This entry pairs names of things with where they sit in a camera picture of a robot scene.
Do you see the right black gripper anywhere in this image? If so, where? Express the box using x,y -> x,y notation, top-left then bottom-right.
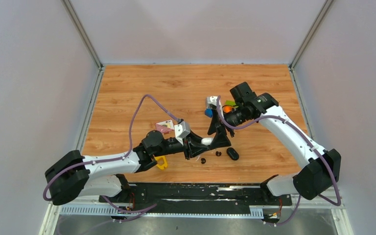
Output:
207,104 -> 252,149

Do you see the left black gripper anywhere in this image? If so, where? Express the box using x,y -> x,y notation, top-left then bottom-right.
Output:
153,128 -> 212,161

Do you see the white earbud charging case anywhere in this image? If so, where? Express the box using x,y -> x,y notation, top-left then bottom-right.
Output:
201,137 -> 213,145

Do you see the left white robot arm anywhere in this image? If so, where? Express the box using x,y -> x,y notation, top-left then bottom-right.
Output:
43,127 -> 217,206

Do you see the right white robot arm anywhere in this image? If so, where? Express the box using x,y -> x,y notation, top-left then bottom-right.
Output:
205,82 -> 341,206

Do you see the black earbud case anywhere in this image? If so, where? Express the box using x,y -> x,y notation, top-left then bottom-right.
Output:
226,147 -> 239,161

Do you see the blue toy brick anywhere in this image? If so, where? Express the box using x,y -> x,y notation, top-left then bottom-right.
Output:
204,109 -> 213,118

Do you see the green toy brick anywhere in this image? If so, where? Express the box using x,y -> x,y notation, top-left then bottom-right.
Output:
225,100 -> 237,107

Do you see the pink snack packet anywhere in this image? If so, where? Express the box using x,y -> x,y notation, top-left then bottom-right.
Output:
155,119 -> 174,134

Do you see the yellow triangular plastic piece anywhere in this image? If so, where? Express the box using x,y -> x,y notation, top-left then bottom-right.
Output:
154,156 -> 168,170

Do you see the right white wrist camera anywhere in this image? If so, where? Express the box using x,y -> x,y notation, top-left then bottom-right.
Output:
205,96 -> 222,111

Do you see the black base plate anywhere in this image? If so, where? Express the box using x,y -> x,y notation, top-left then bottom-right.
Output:
109,183 -> 292,214

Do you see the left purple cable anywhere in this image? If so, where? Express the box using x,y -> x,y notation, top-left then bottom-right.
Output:
43,94 -> 182,224

